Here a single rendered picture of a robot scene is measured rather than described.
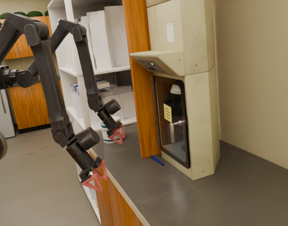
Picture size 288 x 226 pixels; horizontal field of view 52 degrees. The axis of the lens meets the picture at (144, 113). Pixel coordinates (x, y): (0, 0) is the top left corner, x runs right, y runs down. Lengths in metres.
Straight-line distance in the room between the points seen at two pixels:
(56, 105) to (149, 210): 0.53
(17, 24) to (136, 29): 0.63
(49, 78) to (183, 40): 0.53
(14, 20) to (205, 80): 0.76
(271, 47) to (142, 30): 0.61
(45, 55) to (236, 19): 0.97
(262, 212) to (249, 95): 0.65
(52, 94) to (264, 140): 1.03
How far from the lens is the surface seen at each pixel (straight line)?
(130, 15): 1.52
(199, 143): 1.33
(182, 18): 1.22
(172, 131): 1.29
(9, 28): 1.13
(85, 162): 1.15
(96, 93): 1.58
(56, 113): 1.12
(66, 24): 1.58
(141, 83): 1.54
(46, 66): 1.10
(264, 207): 1.21
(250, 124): 1.64
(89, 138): 1.11
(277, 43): 1.44
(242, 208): 1.19
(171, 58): 1.19
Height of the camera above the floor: 1.58
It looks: 14 degrees down
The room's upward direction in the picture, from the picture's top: 6 degrees counter-clockwise
